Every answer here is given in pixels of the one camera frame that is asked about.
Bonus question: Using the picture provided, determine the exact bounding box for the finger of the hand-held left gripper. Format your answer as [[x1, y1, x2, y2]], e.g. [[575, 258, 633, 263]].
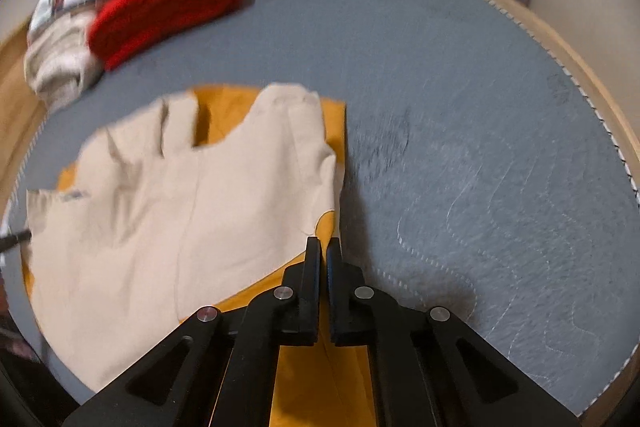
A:
[[0, 230, 32, 254]]

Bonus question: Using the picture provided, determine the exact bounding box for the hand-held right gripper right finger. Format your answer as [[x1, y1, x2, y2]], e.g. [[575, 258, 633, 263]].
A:
[[327, 237, 581, 427]]

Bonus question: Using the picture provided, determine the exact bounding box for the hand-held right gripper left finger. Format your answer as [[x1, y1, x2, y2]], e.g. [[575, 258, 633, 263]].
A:
[[61, 237, 322, 427]]

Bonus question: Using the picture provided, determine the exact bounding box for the beige and yellow hooded jacket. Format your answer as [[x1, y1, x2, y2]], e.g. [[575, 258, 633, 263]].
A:
[[24, 82, 376, 427]]

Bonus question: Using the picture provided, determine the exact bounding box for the folded white fleece blanket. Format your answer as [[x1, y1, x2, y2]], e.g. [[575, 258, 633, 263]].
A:
[[24, 9, 105, 108]]

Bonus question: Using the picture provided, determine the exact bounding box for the wooden bed frame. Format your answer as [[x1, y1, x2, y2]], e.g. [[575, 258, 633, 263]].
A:
[[0, 0, 640, 218]]

